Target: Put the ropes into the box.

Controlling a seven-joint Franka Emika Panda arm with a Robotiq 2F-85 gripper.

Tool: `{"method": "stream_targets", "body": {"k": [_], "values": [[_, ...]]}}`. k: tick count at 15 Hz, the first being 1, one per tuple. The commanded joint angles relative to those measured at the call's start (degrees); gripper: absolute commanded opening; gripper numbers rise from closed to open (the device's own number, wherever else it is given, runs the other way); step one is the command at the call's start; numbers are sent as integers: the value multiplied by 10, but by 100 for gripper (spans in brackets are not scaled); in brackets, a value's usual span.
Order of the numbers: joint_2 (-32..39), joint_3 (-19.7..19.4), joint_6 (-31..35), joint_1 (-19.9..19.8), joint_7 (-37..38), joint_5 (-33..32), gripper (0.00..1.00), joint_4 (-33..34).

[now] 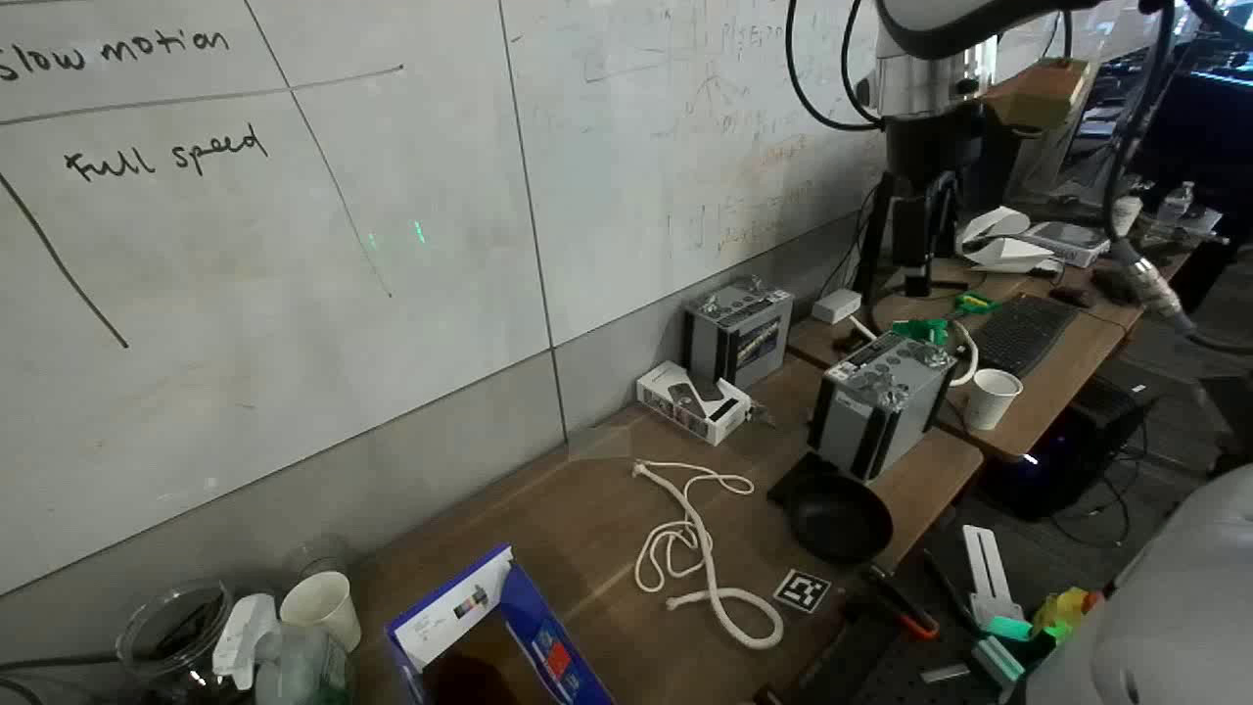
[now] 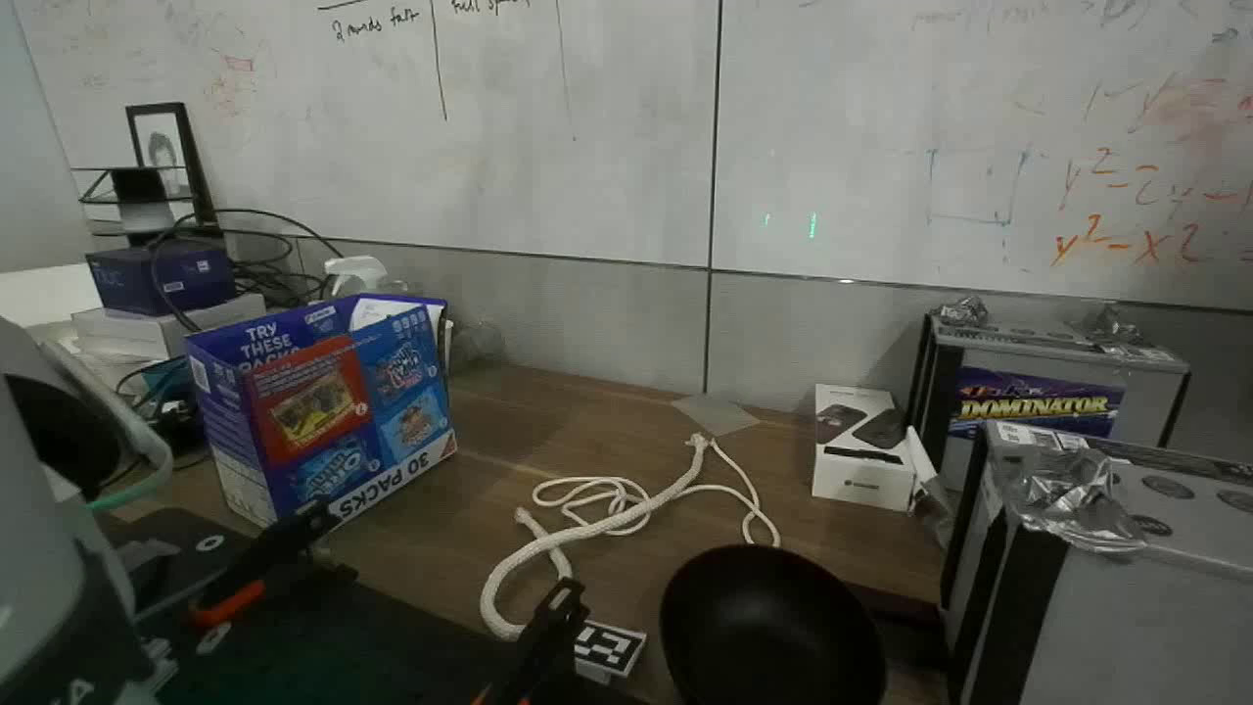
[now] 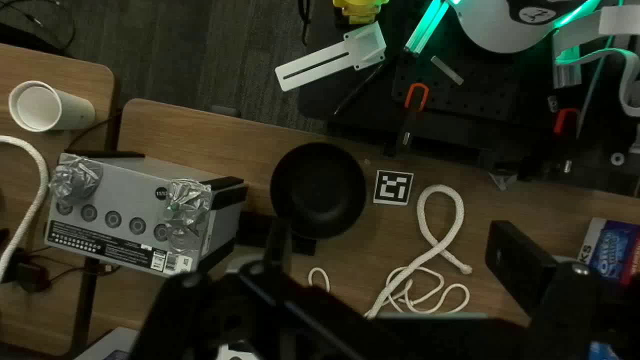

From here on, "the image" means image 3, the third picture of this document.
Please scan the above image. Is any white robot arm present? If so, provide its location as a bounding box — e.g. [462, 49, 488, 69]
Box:
[274, 0, 599, 317]

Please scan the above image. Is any white slotted plastic bracket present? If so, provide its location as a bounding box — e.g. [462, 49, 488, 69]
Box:
[274, 22, 387, 92]

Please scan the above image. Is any thin white cord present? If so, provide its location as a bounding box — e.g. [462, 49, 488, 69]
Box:
[306, 266, 472, 315]

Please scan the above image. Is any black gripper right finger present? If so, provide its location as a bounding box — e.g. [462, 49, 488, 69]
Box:
[484, 219, 558, 313]

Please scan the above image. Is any thick white rope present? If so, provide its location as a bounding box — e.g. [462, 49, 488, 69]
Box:
[363, 183, 474, 319]

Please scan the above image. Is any fiducial marker tag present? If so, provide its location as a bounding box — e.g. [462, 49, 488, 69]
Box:
[373, 170, 414, 205]

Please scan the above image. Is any blue snack box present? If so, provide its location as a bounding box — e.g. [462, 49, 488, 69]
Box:
[578, 217, 640, 286]

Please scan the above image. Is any silver toaster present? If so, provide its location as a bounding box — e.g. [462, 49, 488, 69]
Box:
[44, 152, 249, 276]

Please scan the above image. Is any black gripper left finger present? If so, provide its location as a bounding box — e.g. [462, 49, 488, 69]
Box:
[262, 217, 292, 288]

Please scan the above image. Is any black frying pan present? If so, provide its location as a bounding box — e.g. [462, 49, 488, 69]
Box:
[271, 141, 367, 256]

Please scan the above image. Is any orange handled clamp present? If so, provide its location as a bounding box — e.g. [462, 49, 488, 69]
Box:
[393, 82, 430, 156]

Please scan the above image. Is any white curved cable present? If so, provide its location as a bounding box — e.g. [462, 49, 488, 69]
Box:
[0, 134, 52, 281]

